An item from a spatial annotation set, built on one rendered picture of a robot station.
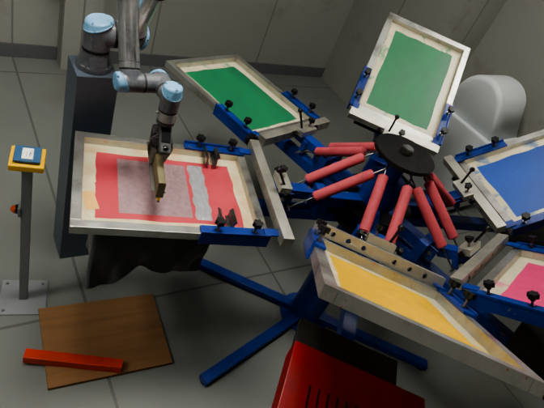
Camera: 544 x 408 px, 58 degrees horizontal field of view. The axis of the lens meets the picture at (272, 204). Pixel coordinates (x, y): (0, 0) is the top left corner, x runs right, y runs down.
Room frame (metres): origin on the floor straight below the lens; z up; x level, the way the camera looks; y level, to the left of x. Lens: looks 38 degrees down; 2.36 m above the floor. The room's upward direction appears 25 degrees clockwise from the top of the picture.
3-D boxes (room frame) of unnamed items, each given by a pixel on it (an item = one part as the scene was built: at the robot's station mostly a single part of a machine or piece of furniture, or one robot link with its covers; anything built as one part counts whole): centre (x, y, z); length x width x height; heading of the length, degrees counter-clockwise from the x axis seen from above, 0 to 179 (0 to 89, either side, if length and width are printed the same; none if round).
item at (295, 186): (1.89, -0.05, 1.02); 0.17 x 0.06 x 0.05; 120
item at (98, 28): (1.87, 0.98, 1.37); 0.13 x 0.12 x 0.14; 135
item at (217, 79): (2.58, 0.31, 1.05); 1.08 x 0.61 x 0.23; 60
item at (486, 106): (4.31, -1.38, 0.62); 0.72 x 0.57 x 1.24; 45
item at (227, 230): (1.48, 0.09, 0.98); 0.30 x 0.05 x 0.07; 120
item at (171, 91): (1.58, 0.52, 1.39); 0.09 x 0.08 x 0.11; 45
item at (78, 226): (1.60, 0.43, 0.97); 0.79 x 0.58 x 0.04; 120
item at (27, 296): (1.42, 0.98, 0.48); 0.22 x 0.22 x 0.96; 30
